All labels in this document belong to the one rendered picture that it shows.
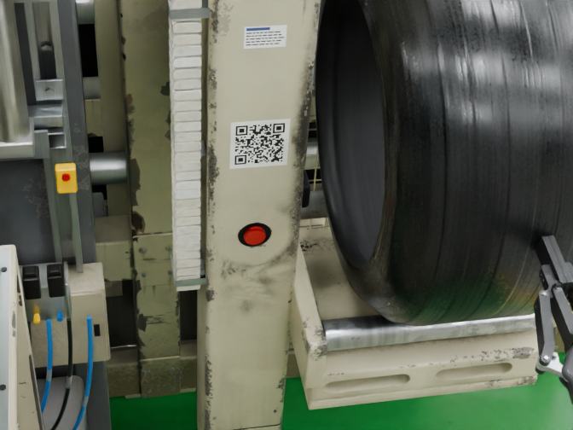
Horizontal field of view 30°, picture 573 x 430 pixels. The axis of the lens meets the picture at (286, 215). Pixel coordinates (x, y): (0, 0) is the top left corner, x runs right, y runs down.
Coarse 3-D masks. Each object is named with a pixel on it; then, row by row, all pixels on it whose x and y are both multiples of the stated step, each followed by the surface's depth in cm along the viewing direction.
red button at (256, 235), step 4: (252, 228) 145; (256, 228) 145; (260, 228) 145; (248, 232) 145; (252, 232) 145; (256, 232) 145; (260, 232) 145; (264, 232) 146; (244, 236) 146; (248, 236) 145; (252, 236) 146; (256, 236) 146; (260, 236) 146; (264, 236) 146; (248, 240) 146; (252, 240) 146; (256, 240) 146; (260, 240) 146; (252, 244) 147; (256, 244) 147
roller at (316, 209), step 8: (312, 192) 175; (320, 192) 175; (312, 200) 173; (320, 200) 174; (304, 208) 173; (312, 208) 173; (320, 208) 174; (304, 216) 174; (312, 216) 174; (320, 216) 175
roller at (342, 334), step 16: (336, 320) 154; (352, 320) 154; (368, 320) 154; (384, 320) 155; (480, 320) 156; (496, 320) 157; (512, 320) 157; (528, 320) 158; (336, 336) 153; (352, 336) 153; (368, 336) 154; (384, 336) 154; (400, 336) 155; (416, 336) 155; (432, 336) 156; (448, 336) 157; (464, 336) 158
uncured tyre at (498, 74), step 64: (384, 0) 128; (448, 0) 124; (512, 0) 125; (320, 64) 163; (384, 64) 127; (448, 64) 122; (512, 64) 122; (320, 128) 166; (384, 128) 128; (448, 128) 121; (512, 128) 122; (384, 192) 131; (448, 192) 123; (512, 192) 124; (384, 256) 135; (448, 256) 128; (512, 256) 129; (448, 320) 141
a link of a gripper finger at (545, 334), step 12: (540, 300) 121; (540, 312) 121; (540, 324) 120; (552, 324) 119; (540, 336) 120; (552, 336) 118; (540, 348) 119; (552, 348) 117; (540, 360) 117; (540, 372) 118
